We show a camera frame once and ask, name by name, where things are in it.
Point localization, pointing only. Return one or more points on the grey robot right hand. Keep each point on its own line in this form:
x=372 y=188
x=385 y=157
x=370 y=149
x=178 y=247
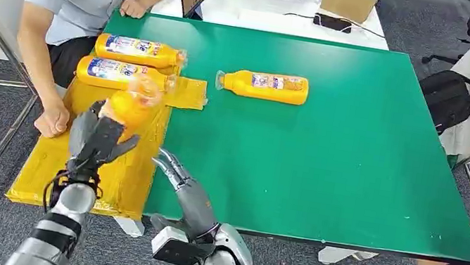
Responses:
x=197 y=208

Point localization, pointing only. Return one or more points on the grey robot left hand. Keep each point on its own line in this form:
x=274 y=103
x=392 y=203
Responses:
x=89 y=146

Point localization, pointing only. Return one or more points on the orange drink bottle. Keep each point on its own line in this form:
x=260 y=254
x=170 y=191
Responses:
x=238 y=84
x=134 y=50
x=116 y=75
x=129 y=112

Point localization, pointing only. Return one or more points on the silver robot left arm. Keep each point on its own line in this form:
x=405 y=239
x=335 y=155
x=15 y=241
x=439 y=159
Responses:
x=54 y=230

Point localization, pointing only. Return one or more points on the yellow plastic sheet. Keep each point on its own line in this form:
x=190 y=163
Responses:
x=123 y=180

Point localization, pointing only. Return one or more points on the green table mat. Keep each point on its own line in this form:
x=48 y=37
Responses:
x=355 y=146

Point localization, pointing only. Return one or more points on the black smartphone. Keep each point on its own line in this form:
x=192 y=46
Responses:
x=331 y=22

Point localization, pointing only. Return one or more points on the black backpack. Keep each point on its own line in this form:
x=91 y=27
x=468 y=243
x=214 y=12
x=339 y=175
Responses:
x=446 y=101

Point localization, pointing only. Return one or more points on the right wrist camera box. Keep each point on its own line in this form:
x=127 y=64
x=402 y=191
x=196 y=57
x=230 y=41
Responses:
x=174 y=249

